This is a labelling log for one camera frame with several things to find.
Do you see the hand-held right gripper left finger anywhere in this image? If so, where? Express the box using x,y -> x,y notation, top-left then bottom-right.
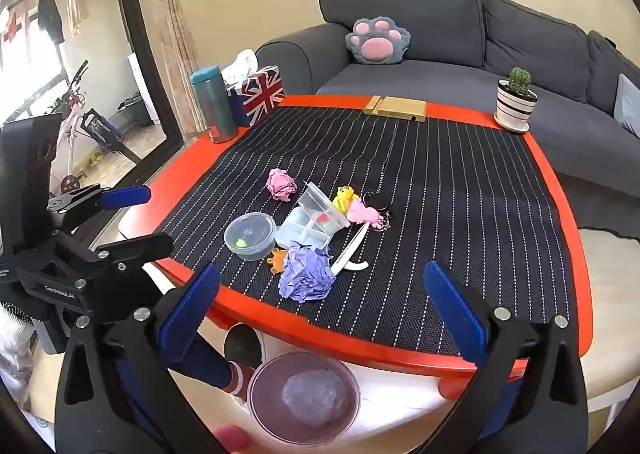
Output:
54,262 -> 226,454

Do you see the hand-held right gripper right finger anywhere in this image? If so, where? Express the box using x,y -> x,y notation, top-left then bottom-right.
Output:
424,260 -> 590,454

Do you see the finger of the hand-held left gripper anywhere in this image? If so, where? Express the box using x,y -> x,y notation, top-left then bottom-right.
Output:
95,232 -> 175,271
47,185 -> 152,231

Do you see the round clear plastic container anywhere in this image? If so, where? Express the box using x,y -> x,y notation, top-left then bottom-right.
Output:
223,212 -> 277,261

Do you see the purple paper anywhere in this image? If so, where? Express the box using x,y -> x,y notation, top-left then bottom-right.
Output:
278,241 -> 337,304

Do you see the bin with purple bag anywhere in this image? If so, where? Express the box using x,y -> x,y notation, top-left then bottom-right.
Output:
246,353 -> 362,446

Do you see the white plastic piece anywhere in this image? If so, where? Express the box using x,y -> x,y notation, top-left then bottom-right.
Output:
330,221 -> 372,279

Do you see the pale blue compartment box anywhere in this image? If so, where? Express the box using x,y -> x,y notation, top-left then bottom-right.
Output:
275,181 -> 352,249

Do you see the pink paper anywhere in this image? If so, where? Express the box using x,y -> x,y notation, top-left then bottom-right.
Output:
266,168 -> 299,204

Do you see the person's left forearm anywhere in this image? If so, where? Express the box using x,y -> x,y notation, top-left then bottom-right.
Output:
0,303 -> 37,387

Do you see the orange toy turtle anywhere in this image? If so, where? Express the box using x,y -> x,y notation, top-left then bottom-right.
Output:
267,248 -> 290,276

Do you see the person's right leg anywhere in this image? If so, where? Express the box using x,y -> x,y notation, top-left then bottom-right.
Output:
475,374 -> 526,437

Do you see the black striped table mat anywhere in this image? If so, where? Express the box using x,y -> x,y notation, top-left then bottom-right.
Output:
157,105 -> 581,357

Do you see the teal thermos bottle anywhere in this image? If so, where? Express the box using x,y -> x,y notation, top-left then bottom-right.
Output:
189,66 -> 239,144

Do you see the red table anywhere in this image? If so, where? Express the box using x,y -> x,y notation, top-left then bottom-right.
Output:
120,94 -> 594,400

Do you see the pink slipper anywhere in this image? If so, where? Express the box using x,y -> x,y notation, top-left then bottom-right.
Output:
212,426 -> 251,454

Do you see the flag print tissue box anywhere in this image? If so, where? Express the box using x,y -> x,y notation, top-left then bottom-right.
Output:
221,49 -> 286,127

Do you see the wooden phone stand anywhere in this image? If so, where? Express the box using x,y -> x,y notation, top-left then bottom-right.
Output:
363,95 -> 427,124

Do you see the grey fabric sofa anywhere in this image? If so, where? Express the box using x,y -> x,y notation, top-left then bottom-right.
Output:
255,0 -> 640,196

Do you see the potted cactus in striped pot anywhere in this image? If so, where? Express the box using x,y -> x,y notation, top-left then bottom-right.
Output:
493,67 -> 539,134

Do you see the light blue cushion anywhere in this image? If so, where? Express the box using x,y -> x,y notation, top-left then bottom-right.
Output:
612,73 -> 640,139

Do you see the grey pink paw cushion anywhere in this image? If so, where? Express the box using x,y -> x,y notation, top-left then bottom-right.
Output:
345,18 -> 412,66

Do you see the black keychain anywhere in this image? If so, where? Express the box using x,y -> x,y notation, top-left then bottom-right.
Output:
362,190 -> 396,222

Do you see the pink toy keychain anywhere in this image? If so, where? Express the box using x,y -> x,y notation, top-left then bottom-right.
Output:
347,198 -> 385,231

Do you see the yellow toy keychain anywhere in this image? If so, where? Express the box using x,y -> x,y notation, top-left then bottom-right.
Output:
332,185 -> 360,212

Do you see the beige woven wall hanging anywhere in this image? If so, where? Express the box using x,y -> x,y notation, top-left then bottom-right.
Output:
139,0 -> 201,137

